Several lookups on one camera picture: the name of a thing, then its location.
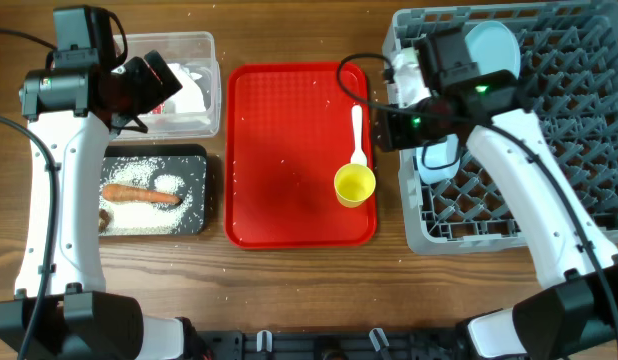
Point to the red plastic tray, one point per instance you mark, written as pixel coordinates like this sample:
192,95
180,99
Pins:
288,131

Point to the white plastic spoon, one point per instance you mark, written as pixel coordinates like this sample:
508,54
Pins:
358,156

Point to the white rice pile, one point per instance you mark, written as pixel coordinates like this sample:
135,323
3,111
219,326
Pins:
183,176

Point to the grey dishwasher rack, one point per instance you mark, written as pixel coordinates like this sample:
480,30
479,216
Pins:
569,70

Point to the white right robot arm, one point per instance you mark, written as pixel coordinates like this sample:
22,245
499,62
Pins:
459,89

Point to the white napkin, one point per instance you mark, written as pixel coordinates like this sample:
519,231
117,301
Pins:
189,99

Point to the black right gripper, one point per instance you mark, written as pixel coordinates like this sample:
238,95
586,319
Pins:
389,137

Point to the clear plastic bin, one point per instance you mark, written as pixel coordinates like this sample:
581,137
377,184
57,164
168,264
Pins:
195,51

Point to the light blue rice bowl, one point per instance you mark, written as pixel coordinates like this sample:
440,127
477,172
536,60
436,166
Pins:
438,161

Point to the orange carrot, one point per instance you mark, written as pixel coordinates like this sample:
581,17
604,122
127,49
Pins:
123,193

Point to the light blue plate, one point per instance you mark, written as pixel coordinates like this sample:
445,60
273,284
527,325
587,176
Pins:
494,47

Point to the black tray bin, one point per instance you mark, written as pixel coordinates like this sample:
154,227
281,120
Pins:
154,150

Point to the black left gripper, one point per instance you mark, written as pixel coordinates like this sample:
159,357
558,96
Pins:
154,91

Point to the brown food lump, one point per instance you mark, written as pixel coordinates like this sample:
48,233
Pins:
104,219

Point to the yellow plastic cup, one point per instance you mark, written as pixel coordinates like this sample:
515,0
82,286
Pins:
354,184

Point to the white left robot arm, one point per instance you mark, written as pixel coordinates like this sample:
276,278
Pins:
89,91

